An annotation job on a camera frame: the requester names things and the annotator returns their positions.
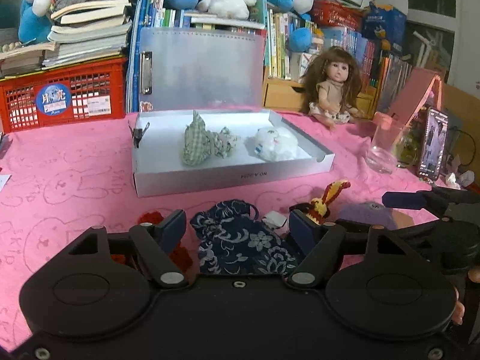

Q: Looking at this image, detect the grey shallow cardboard box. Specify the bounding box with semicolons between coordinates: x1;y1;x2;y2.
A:
132;110;335;197

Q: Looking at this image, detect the wooden drawer book rack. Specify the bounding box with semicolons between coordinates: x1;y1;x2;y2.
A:
263;78;377;119

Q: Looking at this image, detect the blue cardboard box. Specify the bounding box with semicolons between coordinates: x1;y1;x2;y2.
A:
361;2;407;54

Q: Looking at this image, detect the red plastic crate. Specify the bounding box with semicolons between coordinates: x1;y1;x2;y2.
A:
0;57;126;133

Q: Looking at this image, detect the stack of books on crate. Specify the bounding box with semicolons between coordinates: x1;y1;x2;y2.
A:
1;0;134;77

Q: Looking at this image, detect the row of upright books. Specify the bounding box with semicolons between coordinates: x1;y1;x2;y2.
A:
125;0;413;113

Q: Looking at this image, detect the small white paper packet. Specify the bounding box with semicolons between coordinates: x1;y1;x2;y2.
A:
261;211;288;230

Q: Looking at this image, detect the smartphone with lit screen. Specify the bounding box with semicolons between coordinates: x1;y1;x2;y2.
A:
417;107;448;181

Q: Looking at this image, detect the navy floral fabric pouch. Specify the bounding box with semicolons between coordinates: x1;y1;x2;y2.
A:
190;199;299;276

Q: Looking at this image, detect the clear drinking glass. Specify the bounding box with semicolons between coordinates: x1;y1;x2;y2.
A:
365;112;408;174

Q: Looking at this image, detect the black binder clip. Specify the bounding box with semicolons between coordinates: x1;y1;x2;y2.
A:
128;122;151;149

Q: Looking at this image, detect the blue cat plush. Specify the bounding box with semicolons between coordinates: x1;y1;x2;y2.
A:
18;0;56;44

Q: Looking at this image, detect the white fluffy plush toy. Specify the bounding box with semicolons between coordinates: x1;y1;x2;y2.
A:
245;127;299;162

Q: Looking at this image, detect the green checkered fabric pouch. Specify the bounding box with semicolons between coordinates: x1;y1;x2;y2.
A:
181;111;240;167

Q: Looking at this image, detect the yellow red crocheted toy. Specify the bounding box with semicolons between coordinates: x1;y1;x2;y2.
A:
289;180;351;225

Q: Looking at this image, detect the person's right hand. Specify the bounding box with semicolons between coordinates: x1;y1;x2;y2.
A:
451;288;465;326

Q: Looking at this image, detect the brown haired baby doll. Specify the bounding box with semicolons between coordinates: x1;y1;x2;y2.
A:
303;46;364;129

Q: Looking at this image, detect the pink bunny tablecloth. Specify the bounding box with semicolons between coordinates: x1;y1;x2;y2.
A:
1;114;427;350

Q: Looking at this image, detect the translucent plastic file case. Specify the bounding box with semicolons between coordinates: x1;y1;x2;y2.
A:
136;28;264;112

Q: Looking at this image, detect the red crocheted item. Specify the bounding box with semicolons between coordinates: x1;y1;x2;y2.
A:
109;210;193;274

